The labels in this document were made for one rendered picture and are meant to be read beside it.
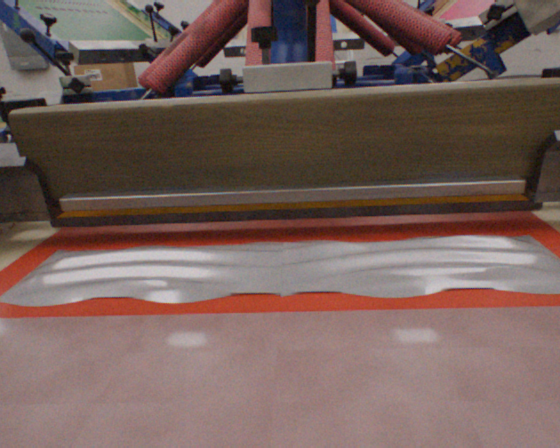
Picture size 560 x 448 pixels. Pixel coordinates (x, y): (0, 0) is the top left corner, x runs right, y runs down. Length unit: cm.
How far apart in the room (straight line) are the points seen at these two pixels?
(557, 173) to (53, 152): 37
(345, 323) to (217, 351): 7
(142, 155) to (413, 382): 24
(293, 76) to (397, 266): 37
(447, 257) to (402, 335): 8
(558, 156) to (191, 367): 27
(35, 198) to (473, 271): 31
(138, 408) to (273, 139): 19
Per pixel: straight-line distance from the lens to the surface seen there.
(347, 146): 29
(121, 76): 438
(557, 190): 34
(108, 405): 19
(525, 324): 23
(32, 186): 34
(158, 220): 33
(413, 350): 20
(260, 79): 57
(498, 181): 31
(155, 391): 19
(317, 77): 57
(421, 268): 25
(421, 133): 30
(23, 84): 540
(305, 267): 24
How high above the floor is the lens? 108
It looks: 24 degrees down
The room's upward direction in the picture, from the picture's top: 4 degrees counter-clockwise
